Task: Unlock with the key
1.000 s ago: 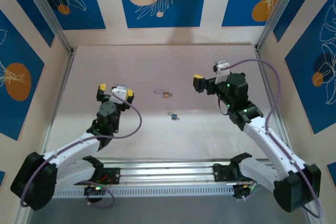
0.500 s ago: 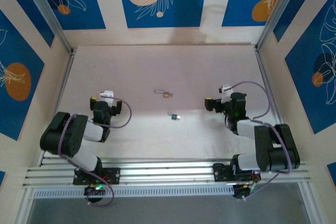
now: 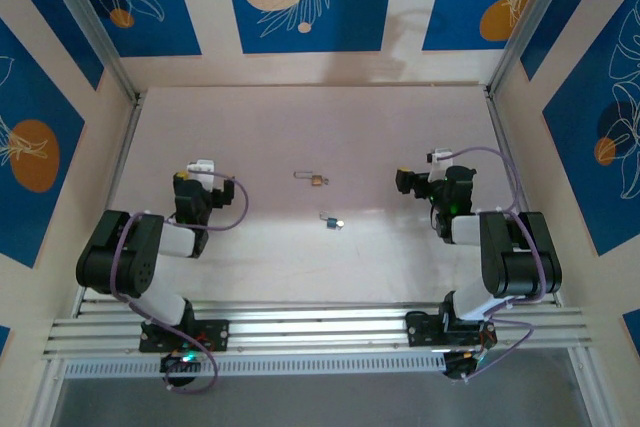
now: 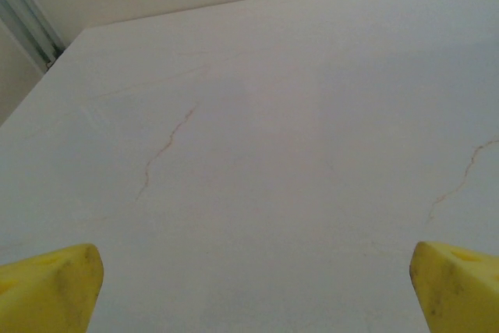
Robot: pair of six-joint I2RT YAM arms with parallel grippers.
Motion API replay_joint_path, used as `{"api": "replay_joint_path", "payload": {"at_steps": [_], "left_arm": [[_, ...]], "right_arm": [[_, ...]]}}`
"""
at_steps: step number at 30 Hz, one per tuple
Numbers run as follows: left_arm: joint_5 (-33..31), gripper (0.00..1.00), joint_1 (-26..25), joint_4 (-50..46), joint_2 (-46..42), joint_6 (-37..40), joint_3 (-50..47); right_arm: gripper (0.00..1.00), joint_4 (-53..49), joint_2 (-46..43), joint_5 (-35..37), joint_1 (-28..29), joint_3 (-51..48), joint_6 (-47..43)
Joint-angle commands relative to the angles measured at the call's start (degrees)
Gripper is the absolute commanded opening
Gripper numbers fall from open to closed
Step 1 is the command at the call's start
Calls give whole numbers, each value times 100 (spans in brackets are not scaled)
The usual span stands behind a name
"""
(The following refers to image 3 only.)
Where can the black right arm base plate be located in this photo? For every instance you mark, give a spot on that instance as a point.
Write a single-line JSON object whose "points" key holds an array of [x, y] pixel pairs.
{"points": [[420, 332]]}

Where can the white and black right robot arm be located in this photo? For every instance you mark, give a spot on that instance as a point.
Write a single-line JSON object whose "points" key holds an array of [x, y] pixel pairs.
{"points": [[520, 257]]}

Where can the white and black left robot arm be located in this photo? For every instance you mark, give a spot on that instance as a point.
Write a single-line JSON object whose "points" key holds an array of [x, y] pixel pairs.
{"points": [[120, 257]]}

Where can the grey metal sheet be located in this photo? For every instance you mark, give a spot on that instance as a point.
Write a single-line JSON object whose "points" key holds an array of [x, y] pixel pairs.
{"points": [[320, 404]]}

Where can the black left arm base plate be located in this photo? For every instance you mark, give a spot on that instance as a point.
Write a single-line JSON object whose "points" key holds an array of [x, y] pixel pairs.
{"points": [[220, 334]]}

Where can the black controller box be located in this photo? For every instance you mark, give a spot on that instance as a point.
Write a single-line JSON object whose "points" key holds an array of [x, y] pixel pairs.
{"points": [[172, 364], [455, 364]]}

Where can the aluminium corner post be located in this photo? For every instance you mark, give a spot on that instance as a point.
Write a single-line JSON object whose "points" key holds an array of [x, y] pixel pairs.
{"points": [[535, 17], [90, 12]]}

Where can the brass padlock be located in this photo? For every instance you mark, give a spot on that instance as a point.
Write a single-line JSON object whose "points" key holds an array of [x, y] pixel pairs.
{"points": [[317, 181]]}

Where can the aluminium table side rail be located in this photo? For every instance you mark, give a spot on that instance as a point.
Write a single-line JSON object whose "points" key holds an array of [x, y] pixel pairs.
{"points": [[125, 147], [500, 122]]}

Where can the aluminium mounting rail frame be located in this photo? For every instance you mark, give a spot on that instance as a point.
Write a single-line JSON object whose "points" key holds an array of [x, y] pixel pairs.
{"points": [[320, 327]]}

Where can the blue padlock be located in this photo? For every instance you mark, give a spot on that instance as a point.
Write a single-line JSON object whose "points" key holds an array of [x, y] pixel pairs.
{"points": [[331, 223]]}

